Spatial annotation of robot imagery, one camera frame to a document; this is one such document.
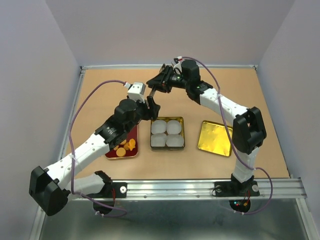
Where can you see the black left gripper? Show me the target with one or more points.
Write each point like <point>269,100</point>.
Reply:
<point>151,113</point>

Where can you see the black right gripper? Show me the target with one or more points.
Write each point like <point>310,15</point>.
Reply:
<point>161,81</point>

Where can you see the metal tongs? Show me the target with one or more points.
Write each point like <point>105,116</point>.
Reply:
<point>151,94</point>

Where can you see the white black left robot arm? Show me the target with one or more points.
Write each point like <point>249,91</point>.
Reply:
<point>111,133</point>

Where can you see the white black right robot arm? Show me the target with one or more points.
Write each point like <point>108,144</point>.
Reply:
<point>248,128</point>

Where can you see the white paper cup back left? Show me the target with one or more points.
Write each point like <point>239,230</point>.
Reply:
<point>158,126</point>

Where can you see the white paper cup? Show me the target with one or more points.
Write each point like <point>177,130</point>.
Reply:
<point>158,140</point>
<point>158,126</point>
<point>173,127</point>
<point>174,140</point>

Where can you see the red rectangular tray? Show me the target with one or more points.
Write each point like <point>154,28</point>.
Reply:
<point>129,154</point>

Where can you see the gold square tin box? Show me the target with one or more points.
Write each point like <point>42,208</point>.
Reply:
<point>167,134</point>

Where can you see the white paper cup back right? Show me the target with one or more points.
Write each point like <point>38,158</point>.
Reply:
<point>173,127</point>

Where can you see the white paper cup front left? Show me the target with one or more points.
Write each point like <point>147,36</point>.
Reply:
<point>158,140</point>

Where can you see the orange fish cookie right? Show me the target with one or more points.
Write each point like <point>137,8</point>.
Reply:
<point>131,144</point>

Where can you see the white paper cup front right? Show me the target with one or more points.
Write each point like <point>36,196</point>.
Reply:
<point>174,140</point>

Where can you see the large round tan cookie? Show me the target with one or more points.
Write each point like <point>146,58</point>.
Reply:
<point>120,152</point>

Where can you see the gold tin lid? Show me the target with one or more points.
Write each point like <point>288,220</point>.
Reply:
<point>213,139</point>

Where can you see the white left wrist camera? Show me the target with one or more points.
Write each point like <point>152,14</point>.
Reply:
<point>136,92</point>

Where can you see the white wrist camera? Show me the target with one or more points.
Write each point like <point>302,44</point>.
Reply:
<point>136,92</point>
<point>176,64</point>

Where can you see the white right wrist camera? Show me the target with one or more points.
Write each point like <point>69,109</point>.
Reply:
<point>176,64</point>

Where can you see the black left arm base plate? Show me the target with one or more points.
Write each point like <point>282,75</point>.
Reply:
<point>117,190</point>

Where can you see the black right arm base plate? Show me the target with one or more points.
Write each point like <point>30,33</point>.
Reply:
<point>236,189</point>

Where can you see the aluminium front rail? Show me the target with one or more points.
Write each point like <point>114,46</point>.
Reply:
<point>277,188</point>

